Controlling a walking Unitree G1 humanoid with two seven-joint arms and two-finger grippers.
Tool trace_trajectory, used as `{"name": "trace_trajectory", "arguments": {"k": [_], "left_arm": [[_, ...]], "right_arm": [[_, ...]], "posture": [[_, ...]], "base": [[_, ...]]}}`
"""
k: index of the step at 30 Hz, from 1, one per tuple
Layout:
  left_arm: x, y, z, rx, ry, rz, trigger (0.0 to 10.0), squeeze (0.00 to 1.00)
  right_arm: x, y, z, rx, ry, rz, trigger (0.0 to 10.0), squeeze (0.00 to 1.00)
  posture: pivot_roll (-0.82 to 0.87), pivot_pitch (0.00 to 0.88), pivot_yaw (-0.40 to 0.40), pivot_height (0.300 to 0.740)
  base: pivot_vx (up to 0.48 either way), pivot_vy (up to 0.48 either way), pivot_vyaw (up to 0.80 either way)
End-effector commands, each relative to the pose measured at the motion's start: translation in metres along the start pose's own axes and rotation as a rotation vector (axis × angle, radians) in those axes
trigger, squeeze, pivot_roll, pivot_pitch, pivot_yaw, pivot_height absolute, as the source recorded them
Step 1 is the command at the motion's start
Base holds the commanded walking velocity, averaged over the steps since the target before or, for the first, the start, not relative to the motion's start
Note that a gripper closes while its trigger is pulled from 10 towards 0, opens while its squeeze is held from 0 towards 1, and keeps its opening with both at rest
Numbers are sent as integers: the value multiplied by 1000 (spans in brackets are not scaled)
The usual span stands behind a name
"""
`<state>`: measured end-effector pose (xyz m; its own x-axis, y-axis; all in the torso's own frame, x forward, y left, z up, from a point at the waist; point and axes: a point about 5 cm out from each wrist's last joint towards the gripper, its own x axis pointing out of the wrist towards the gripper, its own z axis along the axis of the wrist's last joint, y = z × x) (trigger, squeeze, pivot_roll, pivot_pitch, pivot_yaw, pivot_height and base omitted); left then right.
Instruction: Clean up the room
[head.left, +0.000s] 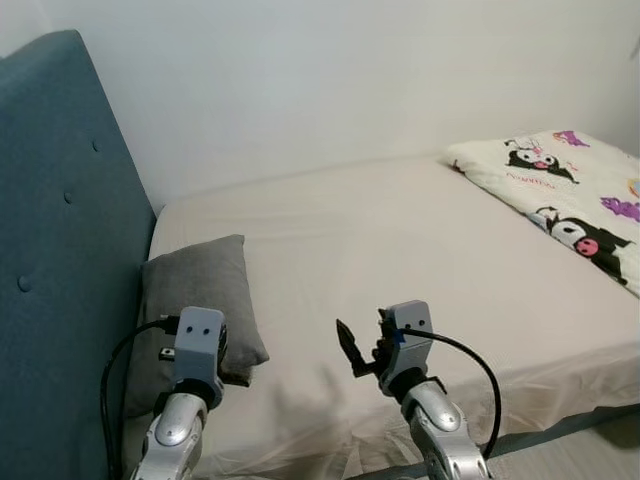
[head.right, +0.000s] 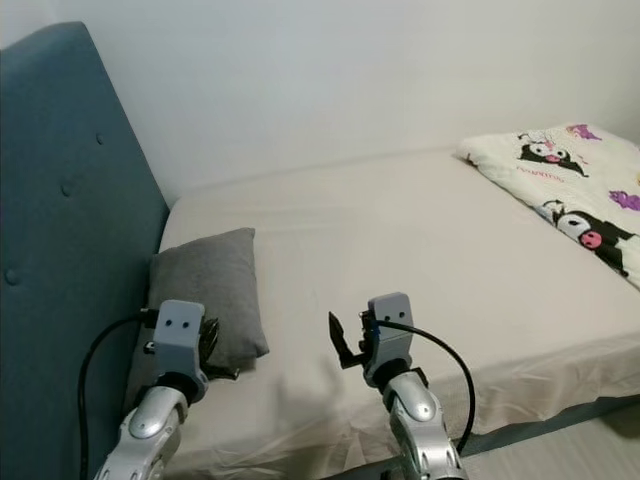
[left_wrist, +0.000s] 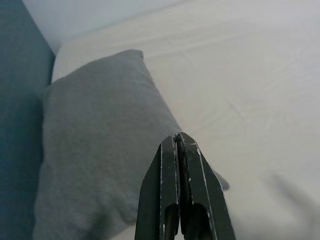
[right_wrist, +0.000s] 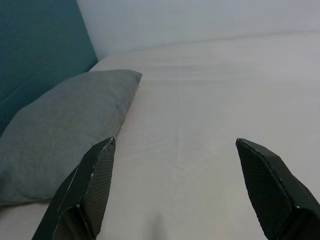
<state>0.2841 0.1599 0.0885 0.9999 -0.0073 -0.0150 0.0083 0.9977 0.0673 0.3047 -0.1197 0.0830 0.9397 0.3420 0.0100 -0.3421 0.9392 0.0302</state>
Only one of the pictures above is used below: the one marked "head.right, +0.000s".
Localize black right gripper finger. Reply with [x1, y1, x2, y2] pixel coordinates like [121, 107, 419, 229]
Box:
[326, 311, 354, 367]

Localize grey pillow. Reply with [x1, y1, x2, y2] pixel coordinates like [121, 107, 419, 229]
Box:
[147, 228, 271, 376]

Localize beige sheeted mattress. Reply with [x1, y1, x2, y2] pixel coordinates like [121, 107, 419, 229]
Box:
[150, 148, 640, 480]

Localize teal upholstered headboard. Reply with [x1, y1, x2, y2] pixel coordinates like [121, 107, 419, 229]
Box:
[0, 22, 171, 480]

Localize dark teal bed base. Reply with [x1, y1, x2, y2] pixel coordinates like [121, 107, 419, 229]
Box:
[345, 395, 640, 480]

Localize cream cartoon print blanket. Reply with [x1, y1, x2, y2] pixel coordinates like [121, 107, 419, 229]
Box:
[457, 123, 640, 281]

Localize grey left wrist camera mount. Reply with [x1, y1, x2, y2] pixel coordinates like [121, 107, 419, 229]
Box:
[155, 300, 209, 386]

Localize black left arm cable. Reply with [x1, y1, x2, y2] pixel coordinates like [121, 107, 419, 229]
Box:
[76, 311, 161, 480]

